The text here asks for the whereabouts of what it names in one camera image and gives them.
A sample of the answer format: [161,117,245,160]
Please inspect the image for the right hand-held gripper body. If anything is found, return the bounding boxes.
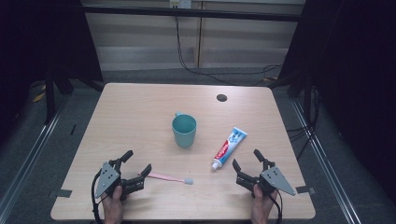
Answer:
[235,160,297,200]

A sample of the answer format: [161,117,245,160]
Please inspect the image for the black floor cables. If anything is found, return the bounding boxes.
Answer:
[286,87,321,161]

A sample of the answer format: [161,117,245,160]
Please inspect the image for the person's right hand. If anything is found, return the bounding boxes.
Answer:
[249,183,278,218]

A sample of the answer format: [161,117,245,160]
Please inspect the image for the black horizontal beam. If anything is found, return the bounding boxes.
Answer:
[81,4,303,22]

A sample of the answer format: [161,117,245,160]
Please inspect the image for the black curtain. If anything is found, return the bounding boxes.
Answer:
[270,0,396,203]
[0,0,105,147]

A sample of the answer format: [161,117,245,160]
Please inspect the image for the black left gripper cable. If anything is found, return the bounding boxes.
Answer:
[91,169,106,224]

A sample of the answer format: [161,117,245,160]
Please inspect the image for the yellow floor marker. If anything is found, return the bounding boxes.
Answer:
[32,84,47,104]

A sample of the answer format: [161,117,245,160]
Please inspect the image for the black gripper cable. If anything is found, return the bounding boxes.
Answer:
[273,189,284,224]
[91,169,106,224]

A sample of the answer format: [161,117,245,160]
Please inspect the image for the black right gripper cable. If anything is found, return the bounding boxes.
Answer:
[273,189,284,224]

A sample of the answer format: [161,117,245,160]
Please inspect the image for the grey tape strip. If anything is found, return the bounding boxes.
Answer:
[295,185,318,196]
[48,189,74,200]

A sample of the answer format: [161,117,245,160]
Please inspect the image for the metal floor rail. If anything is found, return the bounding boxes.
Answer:
[290,98,363,224]
[0,94,70,218]

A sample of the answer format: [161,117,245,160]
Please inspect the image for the white blue toothpaste tube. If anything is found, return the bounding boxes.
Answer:
[211,126,248,172]

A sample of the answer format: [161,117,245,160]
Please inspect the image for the white wall socket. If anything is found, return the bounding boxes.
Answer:
[169,0,192,9]

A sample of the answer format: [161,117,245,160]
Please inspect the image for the black hanging wall cable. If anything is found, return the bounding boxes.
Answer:
[174,15,283,87]

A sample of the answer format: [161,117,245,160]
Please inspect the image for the black metal stand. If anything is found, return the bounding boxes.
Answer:
[43,66,76,126]

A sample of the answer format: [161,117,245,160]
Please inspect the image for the pink toothbrush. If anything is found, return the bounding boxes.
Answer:
[137,172,195,186]

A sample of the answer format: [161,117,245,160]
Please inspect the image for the person's left hand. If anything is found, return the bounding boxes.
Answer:
[102,185,126,218]

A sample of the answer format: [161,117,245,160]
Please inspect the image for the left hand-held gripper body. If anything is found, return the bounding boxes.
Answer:
[93,159,146,202]

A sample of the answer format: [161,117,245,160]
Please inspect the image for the teal plastic cup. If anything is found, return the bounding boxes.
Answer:
[171,111,198,149]

